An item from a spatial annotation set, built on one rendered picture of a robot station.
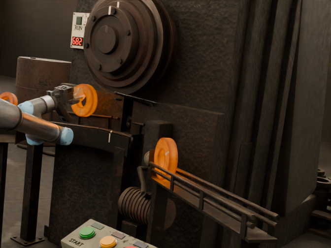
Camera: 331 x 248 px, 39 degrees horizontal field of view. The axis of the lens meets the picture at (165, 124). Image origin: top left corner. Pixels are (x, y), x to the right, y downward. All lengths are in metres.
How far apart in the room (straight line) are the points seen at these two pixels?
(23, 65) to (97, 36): 2.96
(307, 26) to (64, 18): 9.59
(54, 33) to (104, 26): 9.97
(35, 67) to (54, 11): 7.25
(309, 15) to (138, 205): 1.34
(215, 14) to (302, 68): 0.75
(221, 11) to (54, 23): 10.19
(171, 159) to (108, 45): 0.62
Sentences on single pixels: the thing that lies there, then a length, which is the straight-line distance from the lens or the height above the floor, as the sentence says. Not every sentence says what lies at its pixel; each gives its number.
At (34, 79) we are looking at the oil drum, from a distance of 4.91.
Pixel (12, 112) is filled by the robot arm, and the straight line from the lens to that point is 1.72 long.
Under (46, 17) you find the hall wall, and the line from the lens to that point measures 12.30.
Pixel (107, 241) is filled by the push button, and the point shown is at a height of 0.61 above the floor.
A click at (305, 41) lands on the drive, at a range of 2.56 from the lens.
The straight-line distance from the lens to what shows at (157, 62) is 1.95.
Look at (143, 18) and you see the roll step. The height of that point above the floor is 1.22.
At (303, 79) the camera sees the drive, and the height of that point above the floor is 1.04.
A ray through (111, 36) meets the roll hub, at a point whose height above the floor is 1.13.
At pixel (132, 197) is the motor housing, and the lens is 1.88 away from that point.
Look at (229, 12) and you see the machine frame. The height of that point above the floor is 1.28.
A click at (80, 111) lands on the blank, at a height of 0.77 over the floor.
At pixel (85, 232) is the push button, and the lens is 1.25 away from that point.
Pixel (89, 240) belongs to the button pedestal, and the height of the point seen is 0.59.
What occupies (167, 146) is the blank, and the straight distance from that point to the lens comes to 1.67.
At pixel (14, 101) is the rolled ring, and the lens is 2.78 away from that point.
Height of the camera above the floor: 1.08
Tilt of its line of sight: 8 degrees down
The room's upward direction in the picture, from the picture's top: 7 degrees clockwise
